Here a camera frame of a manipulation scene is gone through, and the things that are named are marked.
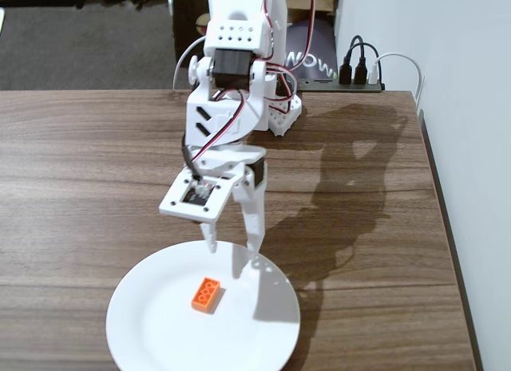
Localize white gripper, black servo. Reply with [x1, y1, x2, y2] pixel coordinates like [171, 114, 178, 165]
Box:
[194, 144, 268, 265]

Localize orange lego block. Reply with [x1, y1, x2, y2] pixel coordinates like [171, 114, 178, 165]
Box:
[189, 276, 222, 312]

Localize white round plate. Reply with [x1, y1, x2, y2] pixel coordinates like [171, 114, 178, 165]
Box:
[105, 239, 302, 371]

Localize black usb hub strip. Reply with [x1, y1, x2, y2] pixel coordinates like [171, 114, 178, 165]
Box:
[297, 77, 387, 93]

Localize round yellow red sticker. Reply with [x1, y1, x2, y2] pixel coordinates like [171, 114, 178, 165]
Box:
[195, 13, 211, 40]

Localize dark poster with white letters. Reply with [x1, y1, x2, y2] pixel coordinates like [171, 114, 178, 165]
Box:
[283, 14, 339, 81]

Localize dark cabinet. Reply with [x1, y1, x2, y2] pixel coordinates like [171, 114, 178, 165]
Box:
[171, 0, 211, 71]

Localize brown cardboard box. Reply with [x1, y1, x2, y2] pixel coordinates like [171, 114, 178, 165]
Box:
[285, 0, 341, 16]

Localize wrist camera on white mount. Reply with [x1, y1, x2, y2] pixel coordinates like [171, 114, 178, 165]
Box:
[158, 167, 234, 223]

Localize white camera cable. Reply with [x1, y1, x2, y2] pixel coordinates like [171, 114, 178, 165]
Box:
[172, 36, 208, 89]

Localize black usb plug with cable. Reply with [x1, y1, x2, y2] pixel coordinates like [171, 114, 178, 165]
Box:
[338, 34, 365, 89]
[346, 42, 380, 87]

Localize white usb plug with cable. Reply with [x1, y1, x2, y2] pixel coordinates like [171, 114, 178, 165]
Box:
[367, 52, 425, 103]

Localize white robot arm with wires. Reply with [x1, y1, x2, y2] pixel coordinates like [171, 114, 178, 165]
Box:
[186, 0, 317, 149]

